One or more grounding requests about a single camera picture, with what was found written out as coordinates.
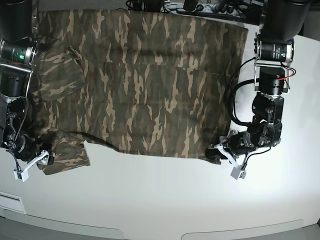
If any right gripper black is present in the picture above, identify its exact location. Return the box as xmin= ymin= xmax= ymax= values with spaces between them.
xmin=11 ymin=133 xmax=55 ymax=171

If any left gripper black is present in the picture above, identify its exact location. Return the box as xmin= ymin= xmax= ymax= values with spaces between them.
xmin=206 ymin=130 xmax=258 ymax=167

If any camouflage T-shirt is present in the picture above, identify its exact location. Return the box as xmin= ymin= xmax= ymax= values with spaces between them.
xmin=29 ymin=9 xmax=248 ymax=175

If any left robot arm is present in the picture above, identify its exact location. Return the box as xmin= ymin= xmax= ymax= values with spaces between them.
xmin=205 ymin=0 xmax=312 ymax=170

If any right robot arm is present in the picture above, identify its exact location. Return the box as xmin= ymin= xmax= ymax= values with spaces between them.
xmin=0 ymin=0 xmax=55 ymax=166

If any white label on table edge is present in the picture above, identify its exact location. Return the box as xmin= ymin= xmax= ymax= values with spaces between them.
xmin=0 ymin=192 xmax=26 ymax=214

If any black equipment clutter behind table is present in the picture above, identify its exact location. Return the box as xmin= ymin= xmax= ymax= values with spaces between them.
xmin=125 ymin=0 xmax=265 ymax=24

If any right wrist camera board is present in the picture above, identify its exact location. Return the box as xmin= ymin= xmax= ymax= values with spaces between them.
xmin=13 ymin=168 xmax=29 ymax=182

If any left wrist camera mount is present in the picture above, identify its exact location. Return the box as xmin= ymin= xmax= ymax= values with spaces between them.
xmin=230 ymin=165 xmax=247 ymax=180

